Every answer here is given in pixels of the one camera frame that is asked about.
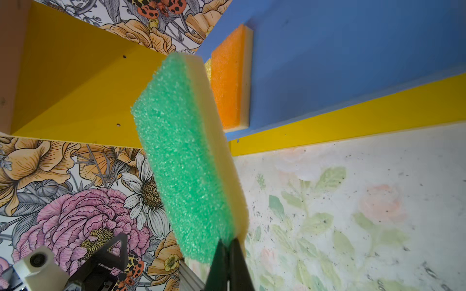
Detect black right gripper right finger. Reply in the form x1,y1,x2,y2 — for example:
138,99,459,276
228,238,255,291

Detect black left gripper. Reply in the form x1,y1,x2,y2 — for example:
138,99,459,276
63,233,128,291

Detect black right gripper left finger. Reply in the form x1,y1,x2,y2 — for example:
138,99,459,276
204,240,229,291

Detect yellow sponge green backing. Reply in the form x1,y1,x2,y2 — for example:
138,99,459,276
131,53,250,264

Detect textured yellow sponge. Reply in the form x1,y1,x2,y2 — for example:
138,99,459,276
205,59,212,82

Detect tan yellow sponge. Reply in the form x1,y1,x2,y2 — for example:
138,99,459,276
210,24,253,133

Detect yellow wooden shelf unit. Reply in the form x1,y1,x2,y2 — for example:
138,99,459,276
1,1,466,155

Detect aluminium front rail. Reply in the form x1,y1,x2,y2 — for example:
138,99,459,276
179,261,205,291

